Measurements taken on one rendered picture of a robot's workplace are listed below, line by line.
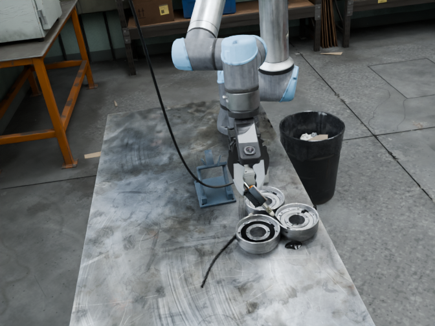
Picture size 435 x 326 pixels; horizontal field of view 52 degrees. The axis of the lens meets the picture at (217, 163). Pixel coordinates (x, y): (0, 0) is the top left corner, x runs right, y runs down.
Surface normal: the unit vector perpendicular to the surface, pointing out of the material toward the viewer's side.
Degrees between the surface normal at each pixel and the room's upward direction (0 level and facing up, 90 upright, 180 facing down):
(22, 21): 88
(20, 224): 0
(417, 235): 0
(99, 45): 90
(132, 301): 0
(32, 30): 89
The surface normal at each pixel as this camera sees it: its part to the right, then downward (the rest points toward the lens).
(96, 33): 0.13, 0.52
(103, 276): -0.09, -0.84
